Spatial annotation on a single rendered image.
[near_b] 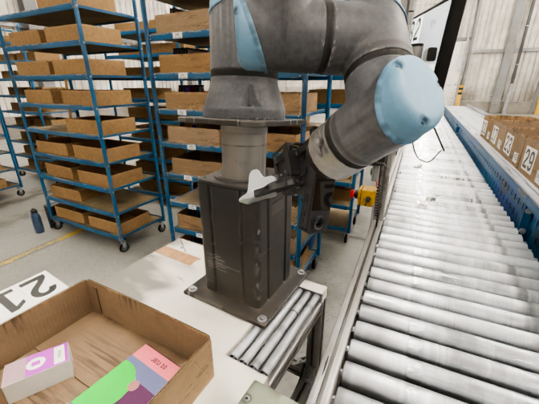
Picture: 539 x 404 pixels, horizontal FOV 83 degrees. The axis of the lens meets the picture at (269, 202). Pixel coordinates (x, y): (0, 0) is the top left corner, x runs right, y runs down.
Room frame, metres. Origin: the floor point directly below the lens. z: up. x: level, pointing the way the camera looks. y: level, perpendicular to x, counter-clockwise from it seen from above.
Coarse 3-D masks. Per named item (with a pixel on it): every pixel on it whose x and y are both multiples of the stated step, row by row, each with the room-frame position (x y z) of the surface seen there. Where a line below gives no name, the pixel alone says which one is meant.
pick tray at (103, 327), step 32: (96, 288) 0.60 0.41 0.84; (32, 320) 0.51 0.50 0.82; (64, 320) 0.56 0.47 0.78; (96, 320) 0.58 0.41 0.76; (128, 320) 0.55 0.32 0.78; (160, 320) 0.50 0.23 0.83; (0, 352) 0.45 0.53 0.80; (32, 352) 0.48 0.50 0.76; (96, 352) 0.48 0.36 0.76; (128, 352) 0.48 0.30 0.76; (160, 352) 0.48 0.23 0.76; (192, 352) 0.46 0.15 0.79; (0, 384) 0.41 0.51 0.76; (64, 384) 0.41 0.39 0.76; (192, 384) 0.38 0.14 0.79
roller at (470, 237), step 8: (384, 224) 1.15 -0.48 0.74; (392, 224) 1.14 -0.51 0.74; (400, 224) 1.13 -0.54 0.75; (408, 224) 1.13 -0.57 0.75; (424, 232) 1.08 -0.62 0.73; (432, 232) 1.07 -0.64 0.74; (440, 232) 1.07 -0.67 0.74; (448, 232) 1.06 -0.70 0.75; (456, 232) 1.05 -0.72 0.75; (472, 240) 1.02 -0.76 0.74; (480, 240) 1.01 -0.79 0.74; (488, 240) 1.00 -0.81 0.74; (496, 240) 0.99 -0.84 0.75; (504, 240) 0.99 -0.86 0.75; (520, 248) 0.95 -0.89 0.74; (528, 248) 0.95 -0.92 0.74
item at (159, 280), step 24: (144, 264) 0.84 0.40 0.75; (168, 264) 0.84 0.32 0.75; (192, 264) 0.84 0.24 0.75; (120, 288) 0.71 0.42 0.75; (144, 288) 0.71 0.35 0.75; (168, 288) 0.71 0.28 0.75; (312, 288) 0.71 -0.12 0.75; (168, 312) 0.62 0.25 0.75; (192, 312) 0.62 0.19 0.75; (216, 312) 0.62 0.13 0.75; (216, 336) 0.54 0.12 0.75; (240, 336) 0.54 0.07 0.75; (216, 360) 0.47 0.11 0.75; (216, 384) 0.42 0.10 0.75; (240, 384) 0.42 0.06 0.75; (264, 384) 0.42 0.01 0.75
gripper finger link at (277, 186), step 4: (276, 180) 0.51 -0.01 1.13; (280, 180) 0.51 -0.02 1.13; (268, 184) 0.51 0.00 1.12; (272, 184) 0.50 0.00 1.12; (276, 184) 0.50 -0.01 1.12; (280, 184) 0.50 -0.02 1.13; (284, 184) 0.50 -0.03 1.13; (260, 188) 0.53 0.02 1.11; (264, 188) 0.51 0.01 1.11; (268, 188) 0.51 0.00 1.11; (272, 188) 0.50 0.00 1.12; (276, 188) 0.50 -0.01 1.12; (280, 188) 0.50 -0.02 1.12; (284, 188) 0.50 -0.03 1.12; (256, 192) 0.53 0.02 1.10; (260, 192) 0.52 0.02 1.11; (264, 192) 0.51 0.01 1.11; (268, 192) 0.51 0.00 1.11; (256, 196) 0.52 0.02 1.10
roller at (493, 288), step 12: (372, 264) 0.87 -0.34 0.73; (384, 264) 0.85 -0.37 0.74; (396, 264) 0.84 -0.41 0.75; (408, 264) 0.84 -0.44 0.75; (420, 276) 0.79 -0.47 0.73; (432, 276) 0.78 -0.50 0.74; (444, 276) 0.78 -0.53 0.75; (456, 276) 0.77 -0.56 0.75; (468, 288) 0.74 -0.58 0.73; (480, 288) 0.73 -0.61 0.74; (492, 288) 0.72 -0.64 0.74; (504, 288) 0.72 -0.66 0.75; (516, 288) 0.71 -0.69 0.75; (528, 300) 0.68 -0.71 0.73
